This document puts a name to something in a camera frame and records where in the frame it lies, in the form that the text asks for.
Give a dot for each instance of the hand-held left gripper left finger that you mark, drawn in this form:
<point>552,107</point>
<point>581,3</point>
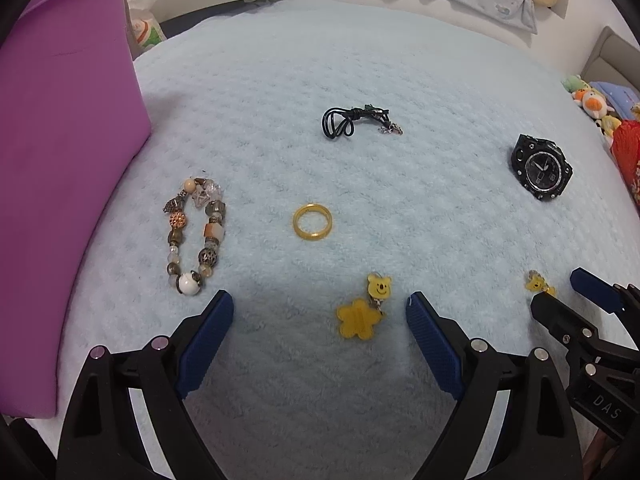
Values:
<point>205,340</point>

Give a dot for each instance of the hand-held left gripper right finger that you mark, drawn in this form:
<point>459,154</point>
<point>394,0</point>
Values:
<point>432,345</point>

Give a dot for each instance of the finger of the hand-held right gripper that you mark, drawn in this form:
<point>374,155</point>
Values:
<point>595,287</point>
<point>555,315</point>

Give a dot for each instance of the yellow flower earring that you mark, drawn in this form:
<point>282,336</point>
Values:
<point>357,322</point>
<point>535,284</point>

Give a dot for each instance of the black wristwatch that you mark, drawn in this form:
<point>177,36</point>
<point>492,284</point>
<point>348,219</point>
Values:
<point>542,167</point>

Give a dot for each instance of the purple plastic tub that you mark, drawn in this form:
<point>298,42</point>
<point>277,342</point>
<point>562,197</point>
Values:
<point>65,160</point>

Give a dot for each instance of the small yellow plush toy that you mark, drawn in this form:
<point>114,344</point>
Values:
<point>611,124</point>

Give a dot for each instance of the green plush toy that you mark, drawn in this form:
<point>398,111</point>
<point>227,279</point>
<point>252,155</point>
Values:
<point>571,83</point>

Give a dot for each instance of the grey headboard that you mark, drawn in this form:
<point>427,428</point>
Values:
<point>610,55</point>

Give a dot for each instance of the printed plastic bag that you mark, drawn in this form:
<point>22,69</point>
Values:
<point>145,25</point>

